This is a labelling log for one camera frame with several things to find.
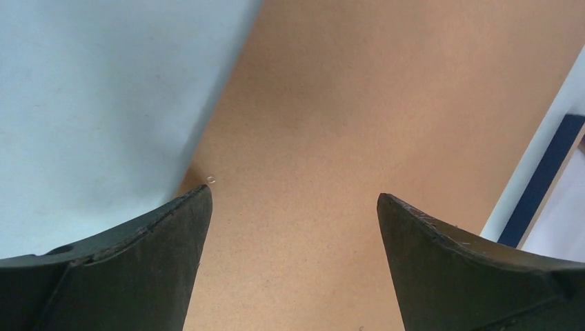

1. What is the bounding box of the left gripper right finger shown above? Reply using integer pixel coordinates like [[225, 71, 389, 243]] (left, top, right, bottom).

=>
[[377, 193, 584, 330]]

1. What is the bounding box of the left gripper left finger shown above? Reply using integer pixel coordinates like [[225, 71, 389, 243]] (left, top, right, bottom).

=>
[[1, 185, 212, 330]]

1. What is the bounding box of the wooden picture frame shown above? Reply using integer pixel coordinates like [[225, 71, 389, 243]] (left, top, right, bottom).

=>
[[497, 114, 584, 248]]

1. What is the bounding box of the brown backing board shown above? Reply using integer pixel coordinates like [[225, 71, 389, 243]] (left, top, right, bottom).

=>
[[183, 1, 584, 330]]

